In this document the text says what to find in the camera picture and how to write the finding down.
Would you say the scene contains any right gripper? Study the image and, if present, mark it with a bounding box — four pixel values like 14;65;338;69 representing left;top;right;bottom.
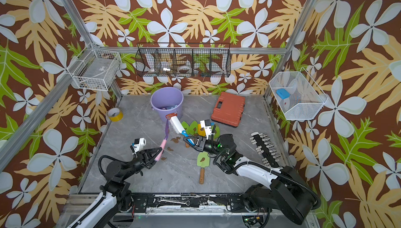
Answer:
185;138;229;160

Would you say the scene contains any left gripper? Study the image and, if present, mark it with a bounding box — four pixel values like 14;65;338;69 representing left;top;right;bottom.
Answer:
122;148;162;182

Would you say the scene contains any purple trowel pink handle front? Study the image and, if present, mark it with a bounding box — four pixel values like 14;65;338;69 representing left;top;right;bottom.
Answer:
155;120;169;162

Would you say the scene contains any white brush blue handle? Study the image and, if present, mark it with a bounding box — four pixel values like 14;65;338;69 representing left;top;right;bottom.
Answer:
166;113;189;137

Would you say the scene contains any blue trowel blue handle back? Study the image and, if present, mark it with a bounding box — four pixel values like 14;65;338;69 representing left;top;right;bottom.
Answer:
165;105;178;110

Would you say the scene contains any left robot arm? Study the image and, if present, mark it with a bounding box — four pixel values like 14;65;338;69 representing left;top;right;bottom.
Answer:
69;147;162;228

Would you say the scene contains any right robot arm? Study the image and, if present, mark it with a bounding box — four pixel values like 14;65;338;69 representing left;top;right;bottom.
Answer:
183;132;321;225

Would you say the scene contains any purple plastic bucket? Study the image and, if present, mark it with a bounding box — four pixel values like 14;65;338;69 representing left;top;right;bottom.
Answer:
150;87;184;124

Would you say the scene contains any red plastic tool case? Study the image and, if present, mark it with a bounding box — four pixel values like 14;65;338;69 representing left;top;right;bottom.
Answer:
211;92;245;128

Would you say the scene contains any yellow tape roll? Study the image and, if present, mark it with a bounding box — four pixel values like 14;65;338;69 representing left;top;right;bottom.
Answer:
107;107;123;122

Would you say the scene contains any blue item in basket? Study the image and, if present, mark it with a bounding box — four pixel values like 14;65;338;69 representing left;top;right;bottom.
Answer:
276;88;291;99

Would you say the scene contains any green trowel yellow handle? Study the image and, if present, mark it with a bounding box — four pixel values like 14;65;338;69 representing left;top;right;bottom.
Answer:
212;124;220;140

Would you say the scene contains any lime trowel wooden handle right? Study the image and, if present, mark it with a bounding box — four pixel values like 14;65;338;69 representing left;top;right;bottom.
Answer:
197;152;210;185

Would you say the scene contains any yellow trowel wooden handle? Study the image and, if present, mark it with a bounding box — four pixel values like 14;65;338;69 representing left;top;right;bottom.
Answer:
197;124;206;137

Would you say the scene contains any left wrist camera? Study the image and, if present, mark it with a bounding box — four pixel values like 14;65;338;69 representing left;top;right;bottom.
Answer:
131;138;146;154

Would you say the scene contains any green trowel wooden handle right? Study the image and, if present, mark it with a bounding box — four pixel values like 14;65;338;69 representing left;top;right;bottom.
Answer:
187;121;198;136

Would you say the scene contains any green trowel wooden handle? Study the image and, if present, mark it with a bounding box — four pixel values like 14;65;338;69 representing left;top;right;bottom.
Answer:
181;121;190;148
187;121;198;136

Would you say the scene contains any green trowel wooden handle left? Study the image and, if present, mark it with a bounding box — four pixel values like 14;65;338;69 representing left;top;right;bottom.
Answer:
181;121;190;148

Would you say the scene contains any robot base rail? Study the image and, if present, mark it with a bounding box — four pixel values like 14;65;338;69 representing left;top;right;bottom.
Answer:
67;192;273;213

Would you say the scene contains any white wire basket right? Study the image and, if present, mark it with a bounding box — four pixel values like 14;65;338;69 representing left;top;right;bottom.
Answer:
269;69;329;121

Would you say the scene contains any white wire basket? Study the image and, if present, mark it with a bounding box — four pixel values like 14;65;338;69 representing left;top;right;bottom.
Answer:
269;69;329;121
67;44;122;91

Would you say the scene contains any white wire basket left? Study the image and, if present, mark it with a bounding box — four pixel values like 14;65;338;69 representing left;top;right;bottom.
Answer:
67;44;122;91

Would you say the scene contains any black wire basket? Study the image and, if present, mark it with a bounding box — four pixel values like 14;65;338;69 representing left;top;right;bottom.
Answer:
134;43;232;78

